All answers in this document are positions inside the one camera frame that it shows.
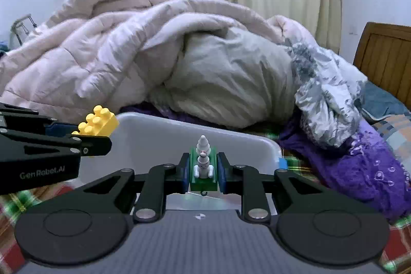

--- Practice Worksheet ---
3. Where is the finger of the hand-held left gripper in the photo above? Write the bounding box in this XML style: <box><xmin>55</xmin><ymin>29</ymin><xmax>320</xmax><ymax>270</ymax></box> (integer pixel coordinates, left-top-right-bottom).
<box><xmin>0</xmin><ymin>102</ymin><xmax>81</xmax><ymax>137</ymax></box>
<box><xmin>0</xmin><ymin>129</ymin><xmax>113</xmax><ymax>164</ymax></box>

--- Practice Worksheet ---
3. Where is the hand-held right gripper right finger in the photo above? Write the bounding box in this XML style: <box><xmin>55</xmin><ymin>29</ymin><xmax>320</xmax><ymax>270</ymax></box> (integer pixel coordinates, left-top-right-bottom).
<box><xmin>217</xmin><ymin>152</ymin><xmax>332</xmax><ymax>221</ymax></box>

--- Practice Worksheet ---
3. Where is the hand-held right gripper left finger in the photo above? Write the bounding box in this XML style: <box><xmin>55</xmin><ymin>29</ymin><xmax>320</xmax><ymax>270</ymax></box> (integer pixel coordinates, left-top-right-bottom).
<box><xmin>75</xmin><ymin>152</ymin><xmax>191</xmax><ymax>224</ymax></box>

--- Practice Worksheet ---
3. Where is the green toy with white figure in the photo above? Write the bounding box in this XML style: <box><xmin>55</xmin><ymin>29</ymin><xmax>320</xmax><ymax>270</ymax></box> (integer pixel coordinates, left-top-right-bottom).
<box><xmin>189</xmin><ymin>135</ymin><xmax>221</xmax><ymax>196</ymax></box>

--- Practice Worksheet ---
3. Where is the yellow toy brick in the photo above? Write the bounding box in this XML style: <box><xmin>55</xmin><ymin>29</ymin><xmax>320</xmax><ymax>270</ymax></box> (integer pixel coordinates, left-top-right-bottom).
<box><xmin>71</xmin><ymin>105</ymin><xmax>119</xmax><ymax>137</ymax></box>

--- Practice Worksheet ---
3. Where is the white plastic container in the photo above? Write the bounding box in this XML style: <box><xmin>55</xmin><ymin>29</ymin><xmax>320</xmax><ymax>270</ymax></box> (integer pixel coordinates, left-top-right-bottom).
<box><xmin>77</xmin><ymin>111</ymin><xmax>288</xmax><ymax>217</ymax></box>

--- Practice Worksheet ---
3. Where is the red green plaid bed sheet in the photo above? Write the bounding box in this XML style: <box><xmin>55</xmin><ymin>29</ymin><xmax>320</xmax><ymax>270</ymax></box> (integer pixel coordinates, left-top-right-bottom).
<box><xmin>0</xmin><ymin>125</ymin><xmax>411</xmax><ymax>274</ymax></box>

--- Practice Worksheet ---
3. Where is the pink quilt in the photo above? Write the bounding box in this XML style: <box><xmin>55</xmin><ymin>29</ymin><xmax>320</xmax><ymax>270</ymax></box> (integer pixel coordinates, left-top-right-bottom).
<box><xmin>0</xmin><ymin>0</ymin><xmax>317</xmax><ymax>116</ymax></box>

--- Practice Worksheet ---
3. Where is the beige grey quilt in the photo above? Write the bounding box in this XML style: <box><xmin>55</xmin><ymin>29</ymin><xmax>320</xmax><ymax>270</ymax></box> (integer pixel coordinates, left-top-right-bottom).
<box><xmin>149</xmin><ymin>26</ymin><xmax>301</xmax><ymax>130</ymax></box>

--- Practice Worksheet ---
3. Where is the metal rack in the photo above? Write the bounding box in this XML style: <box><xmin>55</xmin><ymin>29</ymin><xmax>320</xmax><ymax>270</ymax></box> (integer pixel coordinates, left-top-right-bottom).
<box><xmin>11</xmin><ymin>14</ymin><xmax>38</xmax><ymax>46</ymax></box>

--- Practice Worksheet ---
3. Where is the purple cloth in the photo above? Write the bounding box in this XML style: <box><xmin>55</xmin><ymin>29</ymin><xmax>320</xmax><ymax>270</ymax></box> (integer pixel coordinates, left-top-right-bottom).
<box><xmin>120</xmin><ymin>103</ymin><xmax>411</xmax><ymax>224</ymax></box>

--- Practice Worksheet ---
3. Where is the grey floral blanket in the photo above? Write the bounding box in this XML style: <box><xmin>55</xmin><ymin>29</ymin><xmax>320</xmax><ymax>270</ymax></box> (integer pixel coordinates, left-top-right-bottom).
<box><xmin>282</xmin><ymin>36</ymin><xmax>368</xmax><ymax>150</ymax></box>

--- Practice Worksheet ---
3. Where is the blue pillow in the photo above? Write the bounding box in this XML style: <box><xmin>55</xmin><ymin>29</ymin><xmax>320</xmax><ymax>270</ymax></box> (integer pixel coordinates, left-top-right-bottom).
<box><xmin>360</xmin><ymin>80</ymin><xmax>411</xmax><ymax>126</ymax></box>

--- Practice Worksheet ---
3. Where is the checked pillow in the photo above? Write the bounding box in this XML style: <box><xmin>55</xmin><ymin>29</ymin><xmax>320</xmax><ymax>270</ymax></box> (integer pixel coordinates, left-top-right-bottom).
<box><xmin>372</xmin><ymin>113</ymin><xmax>411</xmax><ymax>167</ymax></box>

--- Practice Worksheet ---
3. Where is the wooden headboard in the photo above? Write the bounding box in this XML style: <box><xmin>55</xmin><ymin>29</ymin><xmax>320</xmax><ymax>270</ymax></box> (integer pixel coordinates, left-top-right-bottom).
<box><xmin>352</xmin><ymin>22</ymin><xmax>411</xmax><ymax>102</ymax></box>

